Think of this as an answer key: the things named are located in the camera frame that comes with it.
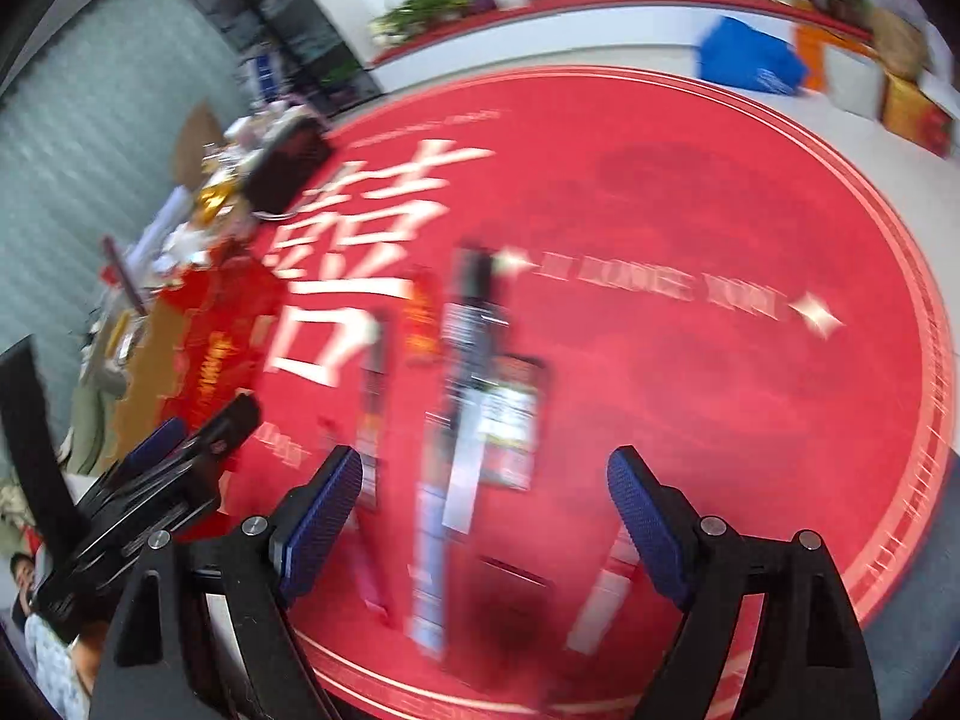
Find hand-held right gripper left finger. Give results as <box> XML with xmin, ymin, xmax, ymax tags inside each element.
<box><xmin>88</xmin><ymin>444</ymin><xmax>366</xmax><ymax>720</ymax></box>

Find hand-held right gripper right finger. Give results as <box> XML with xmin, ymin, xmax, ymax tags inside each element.
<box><xmin>606</xmin><ymin>444</ymin><xmax>882</xmax><ymax>720</ymax></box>

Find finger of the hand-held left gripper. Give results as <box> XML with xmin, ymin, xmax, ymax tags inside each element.
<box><xmin>75</xmin><ymin>416</ymin><xmax>190</xmax><ymax>511</ymax></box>
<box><xmin>131</xmin><ymin>390</ymin><xmax>263</xmax><ymax>500</ymax></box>

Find red cardboard box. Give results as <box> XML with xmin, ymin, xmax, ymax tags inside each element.
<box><xmin>112</xmin><ymin>255</ymin><xmax>290</xmax><ymax>470</ymax></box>

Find blue cartoon pen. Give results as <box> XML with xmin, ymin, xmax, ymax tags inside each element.
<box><xmin>405</xmin><ymin>409</ymin><xmax>455</xmax><ymax>661</ymax></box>

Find small red black box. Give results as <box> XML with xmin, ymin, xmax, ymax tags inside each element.
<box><xmin>480</xmin><ymin>355</ymin><xmax>550</xmax><ymax>494</ymax></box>

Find red round mat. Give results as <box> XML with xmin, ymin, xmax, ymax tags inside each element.
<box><xmin>247</xmin><ymin>64</ymin><xmax>957</xmax><ymax>717</ymax></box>

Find clear white pen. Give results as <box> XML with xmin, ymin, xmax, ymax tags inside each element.
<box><xmin>442</xmin><ymin>382</ymin><xmax>492</xmax><ymax>533</ymax></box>

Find red lighter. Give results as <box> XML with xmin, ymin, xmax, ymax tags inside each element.
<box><xmin>403</xmin><ymin>270</ymin><xmax>445</xmax><ymax>362</ymax></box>

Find black marker pen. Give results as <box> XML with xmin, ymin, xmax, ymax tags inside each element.
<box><xmin>442</xmin><ymin>240</ymin><xmax>511</xmax><ymax>406</ymax></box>

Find wooden chair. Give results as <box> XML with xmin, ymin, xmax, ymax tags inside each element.
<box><xmin>172</xmin><ymin>101</ymin><xmax>226</xmax><ymax>188</ymax></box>

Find grey curtain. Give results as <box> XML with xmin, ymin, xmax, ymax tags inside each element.
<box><xmin>0</xmin><ymin>0</ymin><xmax>248</xmax><ymax>361</ymax></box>

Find glass shelf cabinet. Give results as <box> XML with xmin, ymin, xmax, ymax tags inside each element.
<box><xmin>169</xmin><ymin>0</ymin><xmax>383</xmax><ymax>117</ymax></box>

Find green potted plant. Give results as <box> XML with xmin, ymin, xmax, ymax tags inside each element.
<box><xmin>370</xmin><ymin>0</ymin><xmax>473</xmax><ymax>47</ymax></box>

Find blue bag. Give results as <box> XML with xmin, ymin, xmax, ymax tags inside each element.
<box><xmin>697</xmin><ymin>15</ymin><xmax>811</xmax><ymax>96</ymax></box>

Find red gift box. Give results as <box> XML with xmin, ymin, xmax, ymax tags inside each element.
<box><xmin>881</xmin><ymin>75</ymin><xmax>957</xmax><ymax>158</ymax></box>

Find orange paper bag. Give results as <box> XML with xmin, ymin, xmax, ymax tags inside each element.
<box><xmin>795</xmin><ymin>25</ymin><xmax>835</xmax><ymax>91</ymax></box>

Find white low cabinet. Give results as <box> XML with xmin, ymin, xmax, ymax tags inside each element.
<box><xmin>371</xmin><ymin>0</ymin><xmax>875</xmax><ymax>98</ymax></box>

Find brown paper bag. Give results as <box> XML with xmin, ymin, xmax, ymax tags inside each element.
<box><xmin>870</xmin><ymin>7</ymin><xmax>931</xmax><ymax>81</ymax></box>

